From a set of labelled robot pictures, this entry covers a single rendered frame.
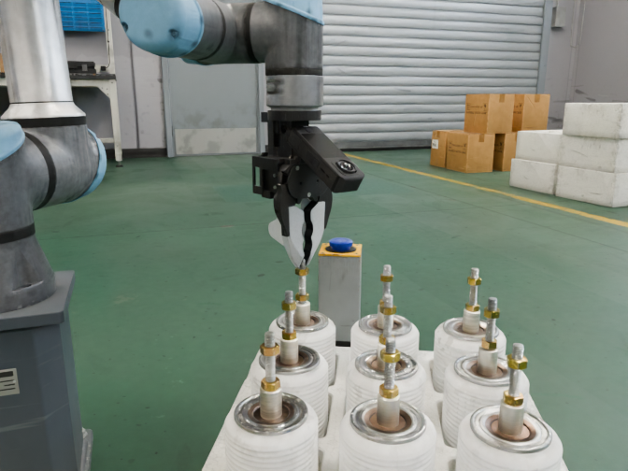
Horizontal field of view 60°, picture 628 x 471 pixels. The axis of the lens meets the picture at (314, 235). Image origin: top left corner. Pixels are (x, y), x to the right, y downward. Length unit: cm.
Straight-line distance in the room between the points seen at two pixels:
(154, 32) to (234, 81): 515
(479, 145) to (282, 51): 381
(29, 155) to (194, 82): 491
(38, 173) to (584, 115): 299
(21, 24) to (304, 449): 67
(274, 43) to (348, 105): 536
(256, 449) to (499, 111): 414
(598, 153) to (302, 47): 277
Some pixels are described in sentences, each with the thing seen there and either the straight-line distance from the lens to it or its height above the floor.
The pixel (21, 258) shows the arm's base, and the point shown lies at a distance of 81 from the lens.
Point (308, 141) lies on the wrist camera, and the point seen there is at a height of 51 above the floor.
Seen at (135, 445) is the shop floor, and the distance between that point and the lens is 102.
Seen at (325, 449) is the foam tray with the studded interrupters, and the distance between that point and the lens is 66.
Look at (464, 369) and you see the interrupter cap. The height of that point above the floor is 25.
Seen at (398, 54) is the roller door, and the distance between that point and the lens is 631.
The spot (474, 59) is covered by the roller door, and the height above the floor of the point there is 100.
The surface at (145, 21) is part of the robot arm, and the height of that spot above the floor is 64.
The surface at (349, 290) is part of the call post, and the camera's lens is 91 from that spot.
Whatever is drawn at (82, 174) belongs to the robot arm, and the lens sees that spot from 90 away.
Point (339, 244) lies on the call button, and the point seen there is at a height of 33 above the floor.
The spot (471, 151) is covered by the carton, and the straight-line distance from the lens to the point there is 443.
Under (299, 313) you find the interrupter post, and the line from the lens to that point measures 78.
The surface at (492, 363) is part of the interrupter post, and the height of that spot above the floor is 27.
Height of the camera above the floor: 56
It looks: 14 degrees down
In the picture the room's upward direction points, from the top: straight up
